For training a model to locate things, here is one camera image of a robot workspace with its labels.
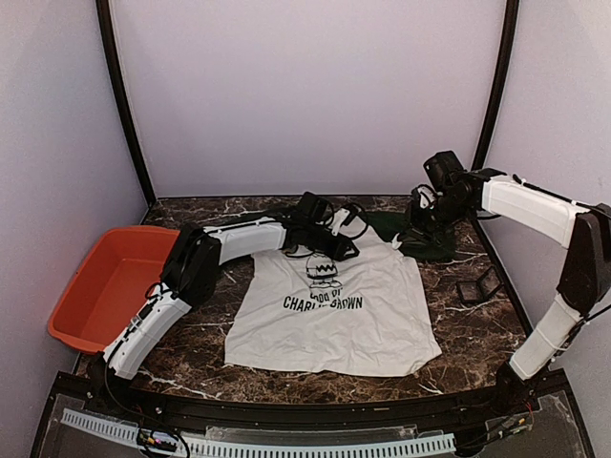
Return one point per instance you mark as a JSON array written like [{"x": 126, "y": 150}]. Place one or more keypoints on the black brooch stand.
[{"x": 480, "y": 290}]

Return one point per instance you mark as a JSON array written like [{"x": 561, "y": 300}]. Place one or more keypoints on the black frame post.
[
  {"x": 502, "y": 66},
  {"x": 108, "y": 39}
]

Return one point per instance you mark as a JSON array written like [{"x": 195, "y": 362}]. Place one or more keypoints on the white green Charlie Brown shirt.
[{"x": 367, "y": 316}]

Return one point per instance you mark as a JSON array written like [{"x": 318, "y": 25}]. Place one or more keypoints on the white slotted cable duct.
[{"x": 241, "y": 442}]

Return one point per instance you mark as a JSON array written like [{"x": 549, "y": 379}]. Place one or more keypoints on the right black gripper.
[{"x": 416, "y": 231}]

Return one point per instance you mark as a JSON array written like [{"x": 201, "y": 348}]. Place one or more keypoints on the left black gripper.
[{"x": 345, "y": 245}]

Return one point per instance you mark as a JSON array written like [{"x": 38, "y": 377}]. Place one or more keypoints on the right black frame post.
[{"x": 502, "y": 66}]

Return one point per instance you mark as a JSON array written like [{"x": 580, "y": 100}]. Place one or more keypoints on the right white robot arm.
[{"x": 556, "y": 247}]

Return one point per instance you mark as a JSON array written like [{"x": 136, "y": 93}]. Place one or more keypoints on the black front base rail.
[{"x": 460, "y": 410}]

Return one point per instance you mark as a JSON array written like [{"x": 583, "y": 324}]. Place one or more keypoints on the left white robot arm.
[{"x": 189, "y": 275}]

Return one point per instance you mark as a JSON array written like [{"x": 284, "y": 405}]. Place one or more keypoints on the red plastic bin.
[{"x": 109, "y": 286}]

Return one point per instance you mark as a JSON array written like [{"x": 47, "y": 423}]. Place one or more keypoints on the white round brooch back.
[{"x": 396, "y": 242}]

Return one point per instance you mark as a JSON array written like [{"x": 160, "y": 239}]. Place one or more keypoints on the left black frame post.
[{"x": 108, "y": 39}]

